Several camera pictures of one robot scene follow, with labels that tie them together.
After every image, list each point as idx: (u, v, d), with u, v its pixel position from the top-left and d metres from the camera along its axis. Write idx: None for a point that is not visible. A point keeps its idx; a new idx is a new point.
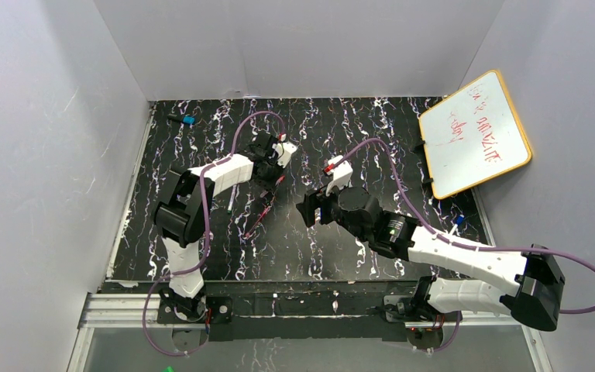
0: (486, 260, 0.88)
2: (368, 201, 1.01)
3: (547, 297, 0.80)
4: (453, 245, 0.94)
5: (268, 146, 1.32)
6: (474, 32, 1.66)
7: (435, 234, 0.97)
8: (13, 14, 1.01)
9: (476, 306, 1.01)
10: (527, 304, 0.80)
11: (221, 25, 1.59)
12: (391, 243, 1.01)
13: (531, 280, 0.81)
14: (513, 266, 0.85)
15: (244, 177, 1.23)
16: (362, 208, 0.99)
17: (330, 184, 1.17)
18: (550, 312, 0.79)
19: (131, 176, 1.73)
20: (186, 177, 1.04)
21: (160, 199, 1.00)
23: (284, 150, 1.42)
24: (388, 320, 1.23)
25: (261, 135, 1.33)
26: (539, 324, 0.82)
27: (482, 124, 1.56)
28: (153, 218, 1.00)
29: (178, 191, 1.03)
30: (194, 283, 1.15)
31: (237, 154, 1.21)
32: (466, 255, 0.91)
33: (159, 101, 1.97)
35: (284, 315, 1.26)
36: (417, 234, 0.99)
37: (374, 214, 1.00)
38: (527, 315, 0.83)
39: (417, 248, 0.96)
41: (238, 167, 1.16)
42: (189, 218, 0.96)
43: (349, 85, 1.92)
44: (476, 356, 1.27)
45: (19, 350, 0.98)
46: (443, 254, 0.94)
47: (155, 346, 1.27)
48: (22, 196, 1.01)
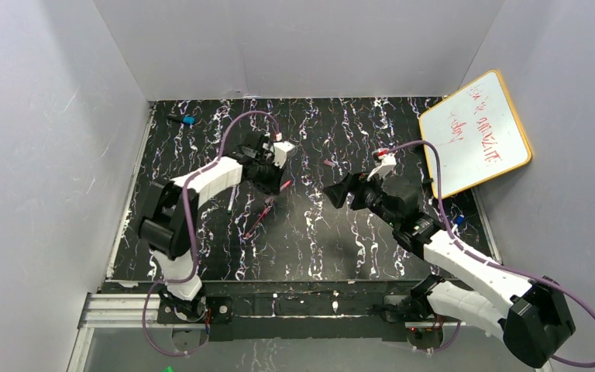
0: (490, 275, 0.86)
2: (410, 193, 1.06)
3: (538, 328, 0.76)
4: (466, 253, 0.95)
5: (257, 146, 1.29)
6: (474, 32, 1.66)
7: (452, 240, 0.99)
8: (13, 14, 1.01)
9: (471, 318, 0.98)
10: (514, 326, 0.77)
11: (221, 25, 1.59)
12: (410, 235, 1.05)
13: (525, 302, 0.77)
14: (514, 287, 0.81)
15: (232, 182, 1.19)
16: (400, 196, 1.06)
17: (379, 168, 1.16)
18: (537, 343, 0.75)
19: (131, 176, 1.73)
20: (169, 187, 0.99)
21: (145, 213, 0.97)
23: (278, 149, 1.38)
24: (388, 319, 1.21)
25: (249, 135, 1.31)
26: (524, 353, 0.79)
27: (482, 124, 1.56)
28: (139, 232, 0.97)
29: (163, 203, 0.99)
30: (191, 286, 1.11)
31: (225, 158, 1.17)
32: (473, 264, 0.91)
33: (159, 101, 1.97)
35: (284, 315, 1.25)
36: (438, 235, 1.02)
37: (410, 206, 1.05)
38: (517, 343, 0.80)
39: (431, 246, 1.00)
41: (225, 173, 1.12)
42: (173, 235, 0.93)
43: (349, 85, 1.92)
44: (476, 357, 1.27)
45: (19, 349, 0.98)
46: (453, 258, 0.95)
47: (155, 346, 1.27)
48: (22, 196, 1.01)
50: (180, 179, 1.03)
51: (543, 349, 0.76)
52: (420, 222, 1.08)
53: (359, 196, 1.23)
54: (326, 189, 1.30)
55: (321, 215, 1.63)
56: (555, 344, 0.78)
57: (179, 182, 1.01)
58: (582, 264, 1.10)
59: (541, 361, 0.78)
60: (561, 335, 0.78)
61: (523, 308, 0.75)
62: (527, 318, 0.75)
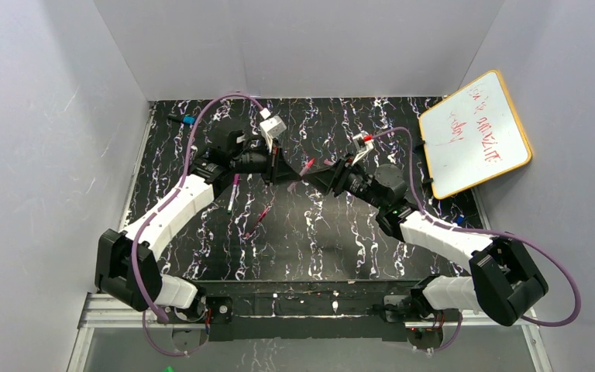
0: (456, 238, 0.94)
2: (400, 183, 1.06)
3: (502, 277, 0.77)
4: (435, 225, 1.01)
5: (228, 147, 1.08)
6: (475, 32, 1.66)
7: (424, 215, 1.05)
8: (12, 13, 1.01)
9: (462, 302, 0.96)
10: (479, 280, 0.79)
11: (221, 25, 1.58)
12: (392, 221, 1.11)
13: (485, 254, 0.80)
14: (475, 242, 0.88)
15: (199, 207, 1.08)
16: (390, 187, 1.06)
17: (359, 156, 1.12)
18: (502, 294, 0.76)
19: (131, 176, 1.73)
20: (121, 241, 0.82)
21: (101, 271, 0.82)
23: (262, 131, 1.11)
24: (388, 320, 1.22)
25: (215, 134, 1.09)
26: (496, 311, 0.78)
27: (482, 124, 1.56)
28: (99, 285, 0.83)
29: (119, 257, 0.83)
30: (186, 294, 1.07)
31: (190, 182, 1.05)
32: (442, 232, 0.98)
33: (159, 101, 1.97)
35: (284, 315, 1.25)
36: (412, 215, 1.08)
37: (397, 196, 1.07)
38: (489, 301, 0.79)
39: (406, 224, 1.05)
41: (188, 203, 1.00)
42: (132, 296, 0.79)
43: (349, 85, 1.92)
44: (476, 356, 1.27)
45: (19, 349, 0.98)
46: (425, 230, 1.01)
47: (155, 346, 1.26)
48: (22, 196, 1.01)
50: (134, 225, 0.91)
51: (511, 301, 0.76)
52: (400, 206, 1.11)
53: (345, 182, 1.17)
54: (310, 178, 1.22)
55: (321, 214, 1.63)
56: (525, 301, 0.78)
57: (131, 232, 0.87)
58: (582, 264, 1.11)
59: (514, 318, 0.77)
60: (531, 291, 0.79)
61: (483, 260, 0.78)
62: (488, 266, 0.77)
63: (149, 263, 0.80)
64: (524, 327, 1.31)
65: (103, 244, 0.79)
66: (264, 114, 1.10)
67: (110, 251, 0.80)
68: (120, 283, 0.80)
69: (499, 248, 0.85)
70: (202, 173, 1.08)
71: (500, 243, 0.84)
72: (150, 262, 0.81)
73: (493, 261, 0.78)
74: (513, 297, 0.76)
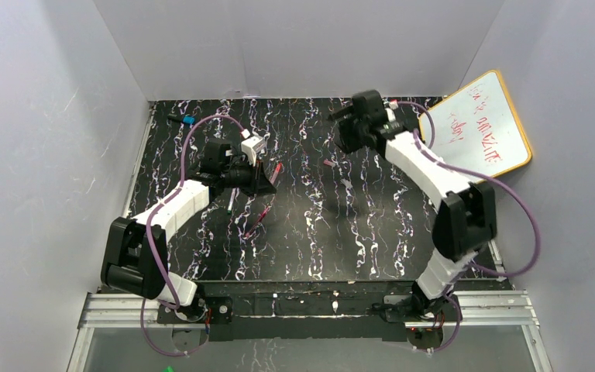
0: (437, 173, 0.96)
2: (374, 94, 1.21)
3: (464, 221, 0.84)
4: (422, 152, 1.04)
5: (220, 157, 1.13)
6: (475, 32, 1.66)
7: (414, 140, 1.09)
8: (12, 14, 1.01)
9: (440, 270, 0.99)
10: (442, 216, 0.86)
11: (221, 25, 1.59)
12: (378, 135, 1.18)
13: (455, 197, 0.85)
14: (452, 183, 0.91)
15: (201, 204, 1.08)
16: (364, 98, 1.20)
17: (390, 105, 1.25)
18: (457, 233, 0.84)
19: (131, 177, 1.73)
20: (132, 228, 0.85)
21: (109, 260, 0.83)
23: (245, 149, 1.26)
24: (388, 319, 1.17)
25: (207, 145, 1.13)
26: (445, 246, 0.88)
27: (481, 124, 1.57)
28: (105, 279, 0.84)
29: (128, 245, 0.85)
30: (187, 291, 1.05)
31: (189, 182, 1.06)
32: (425, 162, 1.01)
33: (159, 101, 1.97)
35: (284, 315, 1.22)
36: (402, 136, 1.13)
37: (372, 105, 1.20)
38: (443, 236, 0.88)
39: (393, 143, 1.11)
41: (190, 199, 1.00)
42: (145, 285, 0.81)
43: (349, 85, 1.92)
44: (477, 359, 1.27)
45: (19, 349, 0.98)
46: (410, 154, 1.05)
47: (155, 347, 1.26)
48: (22, 196, 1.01)
50: (142, 215, 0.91)
51: (462, 242, 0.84)
52: (390, 123, 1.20)
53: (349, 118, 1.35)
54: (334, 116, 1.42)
55: (322, 214, 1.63)
56: (473, 243, 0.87)
57: (141, 219, 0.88)
58: (583, 263, 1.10)
59: (459, 255, 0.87)
60: (482, 237, 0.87)
61: (453, 201, 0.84)
62: (455, 208, 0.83)
63: (163, 249, 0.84)
64: (524, 326, 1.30)
65: (115, 232, 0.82)
66: (245, 134, 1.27)
67: (121, 241, 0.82)
68: (129, 273, 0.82)
69: (471, 192, 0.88)
70: (200, 179, 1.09)
71: (472, 190, 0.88)
72: (163, 246, 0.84)
73: (462, 204, 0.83)
74: (467, 238, 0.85)
